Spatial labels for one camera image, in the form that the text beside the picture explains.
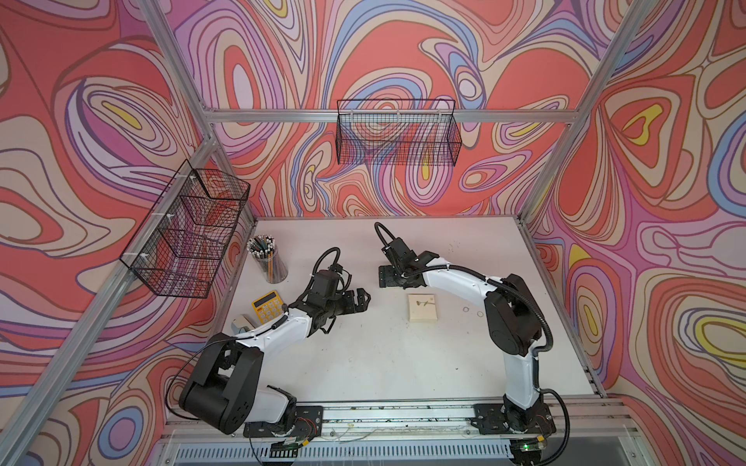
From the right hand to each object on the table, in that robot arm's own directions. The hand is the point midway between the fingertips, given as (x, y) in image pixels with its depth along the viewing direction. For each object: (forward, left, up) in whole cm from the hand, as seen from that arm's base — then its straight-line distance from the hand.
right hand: (394, 285), depth 94 cm
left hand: (-7, +10, +2) cm, 12 cm away
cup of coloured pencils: (+5, +40, +10) cm, 41 cm away
